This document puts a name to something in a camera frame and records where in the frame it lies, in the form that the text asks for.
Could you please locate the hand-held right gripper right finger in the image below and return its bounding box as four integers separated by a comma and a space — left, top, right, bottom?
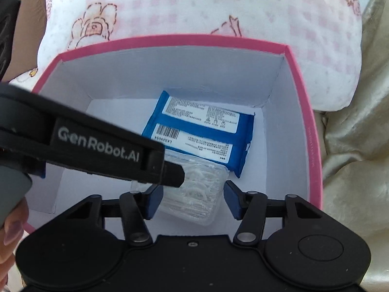
223, 180, 323, 245

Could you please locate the clear floss pick box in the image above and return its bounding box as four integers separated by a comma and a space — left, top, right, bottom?
131, 155, 230, 226

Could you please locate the pink cardboard box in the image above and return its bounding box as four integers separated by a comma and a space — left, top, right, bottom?
24, 35, 323, 235

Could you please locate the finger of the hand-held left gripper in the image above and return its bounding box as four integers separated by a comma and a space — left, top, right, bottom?
163, 162, 186, 188

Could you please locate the brown pillow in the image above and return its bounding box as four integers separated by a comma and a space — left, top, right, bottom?
12, 0, 51, 80

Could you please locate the golden cloth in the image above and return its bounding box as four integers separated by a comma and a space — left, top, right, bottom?
313, 0, 389, 292

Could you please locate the blue wet wipes packet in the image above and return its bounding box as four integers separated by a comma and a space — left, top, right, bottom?
141, 91, 256, 179

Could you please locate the pink checked pillow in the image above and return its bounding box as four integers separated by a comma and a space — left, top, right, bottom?
38, 0, 363, 111

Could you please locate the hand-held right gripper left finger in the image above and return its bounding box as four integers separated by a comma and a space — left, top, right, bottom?
65, 185, 165, 245

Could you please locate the person's left hand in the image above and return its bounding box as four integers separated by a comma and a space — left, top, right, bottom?
0, 201, 30, 283

